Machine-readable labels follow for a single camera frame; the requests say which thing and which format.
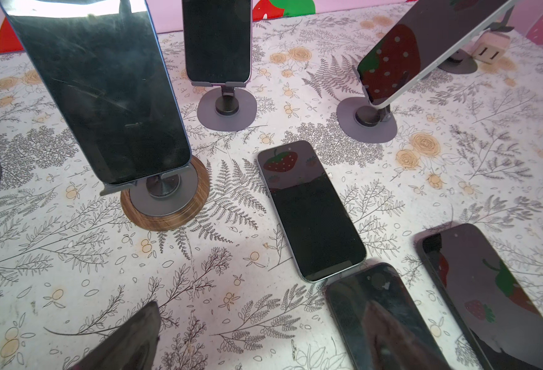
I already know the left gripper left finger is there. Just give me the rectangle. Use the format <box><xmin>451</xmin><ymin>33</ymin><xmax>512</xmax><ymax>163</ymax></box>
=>
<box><xmin>70</xmin><ymin>301</ymin><xmax>161</xmax><ymax>370</ymax></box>

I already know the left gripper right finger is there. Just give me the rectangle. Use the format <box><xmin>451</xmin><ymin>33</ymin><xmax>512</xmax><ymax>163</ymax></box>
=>
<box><xmin>363</xmin><ymin>302</ymin><xmax>450</xmax><ymax>369</ymax></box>

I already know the black phone wooden stand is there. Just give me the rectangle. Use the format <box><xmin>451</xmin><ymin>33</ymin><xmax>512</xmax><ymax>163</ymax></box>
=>
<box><xmin>1</xmin><ymin>1</ymin><xmax>191</xmax><ymax>185</ymax></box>

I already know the wooden base phone stand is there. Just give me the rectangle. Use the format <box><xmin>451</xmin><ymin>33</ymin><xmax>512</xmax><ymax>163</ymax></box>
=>
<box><xmin>100</xmin><ymin>156</ymin><xmax>210</xmax><ymax>231</ymax></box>

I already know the grey centre phone stand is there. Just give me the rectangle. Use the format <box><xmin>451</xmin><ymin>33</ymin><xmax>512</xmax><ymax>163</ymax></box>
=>
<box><xmin>336</xmin><ymin>97</ymin><xmax>397</xmax><ymax>143</ymax></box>

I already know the grey back centre stand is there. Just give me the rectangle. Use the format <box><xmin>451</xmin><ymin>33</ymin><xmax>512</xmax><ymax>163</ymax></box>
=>
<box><xmin>191</xmin><ymin>81</ymin><xmax>258</xmax><ymax>132</ymax></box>

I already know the pink wall charger cube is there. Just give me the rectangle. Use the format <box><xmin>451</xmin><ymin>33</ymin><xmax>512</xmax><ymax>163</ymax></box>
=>
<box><xmin>471</xmin><ymin>31</ymin><xmax>512</xmax><ymax>64</ymax></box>

